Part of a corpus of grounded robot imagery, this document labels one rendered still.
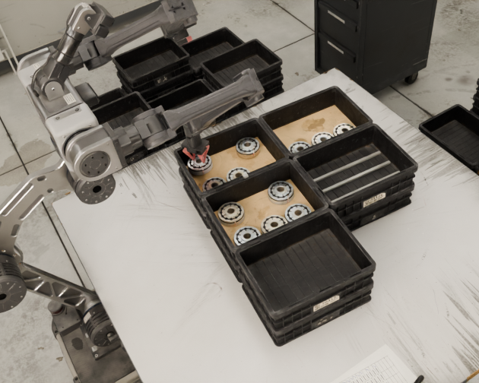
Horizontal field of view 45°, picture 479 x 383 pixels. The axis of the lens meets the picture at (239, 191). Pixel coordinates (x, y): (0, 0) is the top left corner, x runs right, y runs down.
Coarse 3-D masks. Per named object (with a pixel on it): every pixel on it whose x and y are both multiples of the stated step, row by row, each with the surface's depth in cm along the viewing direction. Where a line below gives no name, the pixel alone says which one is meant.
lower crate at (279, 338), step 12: (240, 276) 208; (372, 288) 201; (252, 300) 208; (348, 300) 199; (360, 300) 206; (324, 312) 197; (336, 312) 202; (264, 324) 206; (300, 324) 195; (312, 324) 200; (276, 336) 197; (288, 336) 199; (300, 336) 201
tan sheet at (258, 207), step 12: (288, 180) 235; (264, 192) 232; (300, 192) 230; (252, 204) 229; (264, 204) 228; (276, 204) 227; (288, 204) 227; (252, 216) 225; (264, 216) 224; (228, 228) 222
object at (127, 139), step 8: (120, 128) 166; (128, 128) 166; (112, 136) 161; (120, 136) 164; (128, 136) 166; (136, 136) 166; (120, 144) 164; (128, 144) 165; (136, 144) 167; (120, 152) 165; (128, 152) 167; (120, 160) 167
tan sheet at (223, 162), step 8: (224, 152) 251; (232, 152) 250; (264, 152) 248; (216, 160) 248; (224, 160) 247; (232, 160) 247; (240, 160) 246; (248, 160) 246; (256, 160) 245; (264, 160) 245; (272, 160) 244; (216, 168) 245; (224, 168) 244; (232, 168) 244; (248, 168) 243; (256, 168) 242; (192, 176) 243; (200, 176) 242; (208, 176) 242; (216, 176) 241; (224, 176) 241; (200, 184) 239
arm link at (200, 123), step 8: (240, 72) 189; (256, 96) 188; (232, 104) 197; (248, 104) 192; (208, 112) 207; (216, 112) 204; (192, 120) 216; (200, 120) 212; (208, 120) 210; (192, 128) 218; (200, 128) 215
